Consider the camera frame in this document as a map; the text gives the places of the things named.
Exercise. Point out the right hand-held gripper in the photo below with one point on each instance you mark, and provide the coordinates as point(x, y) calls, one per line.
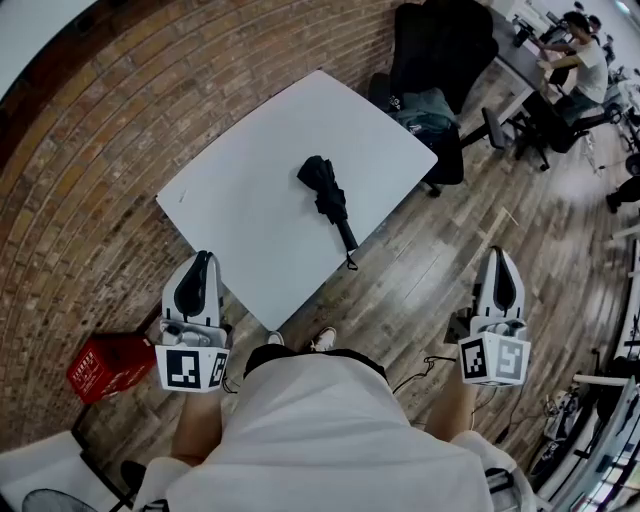
point(495, 355)

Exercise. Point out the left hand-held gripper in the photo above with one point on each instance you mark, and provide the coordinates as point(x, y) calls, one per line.
point(187, 365)

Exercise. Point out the black umbrella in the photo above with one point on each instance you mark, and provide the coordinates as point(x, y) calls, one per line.
point(325, 195)

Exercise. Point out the person's left forearm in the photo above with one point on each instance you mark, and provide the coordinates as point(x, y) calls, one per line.
point(195, 430)

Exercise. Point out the person's right forearm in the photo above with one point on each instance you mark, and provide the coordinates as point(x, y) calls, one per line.
point(450, 410)

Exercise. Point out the person's left white shoe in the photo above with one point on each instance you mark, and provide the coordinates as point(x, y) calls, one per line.
point(275, 338)

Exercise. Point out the person's white shoe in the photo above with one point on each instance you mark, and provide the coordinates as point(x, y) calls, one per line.
point(324, 339)
point(275, 338)

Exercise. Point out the person's black shorts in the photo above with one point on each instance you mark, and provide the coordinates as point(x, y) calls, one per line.
point(280, 357)

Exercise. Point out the red plastic crate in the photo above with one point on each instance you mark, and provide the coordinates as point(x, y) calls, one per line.
point(107, 370)

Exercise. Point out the white table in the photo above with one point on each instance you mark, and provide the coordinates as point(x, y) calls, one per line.
point(240, 200)

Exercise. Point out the person's right white shoe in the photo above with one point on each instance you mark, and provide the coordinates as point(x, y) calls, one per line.
point(324, 339)

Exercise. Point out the cluttered white workbench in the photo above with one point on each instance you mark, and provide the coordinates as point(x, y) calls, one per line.
point(600, 440)

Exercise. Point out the black mesh office chair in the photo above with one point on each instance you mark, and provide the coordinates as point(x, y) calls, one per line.
point(565, 132)

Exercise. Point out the black standing fan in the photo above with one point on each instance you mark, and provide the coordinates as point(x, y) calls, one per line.
point(132, 472)

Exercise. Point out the person's white shirt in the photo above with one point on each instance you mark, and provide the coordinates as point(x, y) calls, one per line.
point(325, 440)

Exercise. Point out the grey-green jacket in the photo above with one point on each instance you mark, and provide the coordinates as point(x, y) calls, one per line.
point(425, 112)

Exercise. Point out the white side desk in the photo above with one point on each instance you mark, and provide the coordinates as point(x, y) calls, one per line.
point(35, 465)

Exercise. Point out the grey desk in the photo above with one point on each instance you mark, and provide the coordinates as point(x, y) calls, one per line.
point(520, 70)

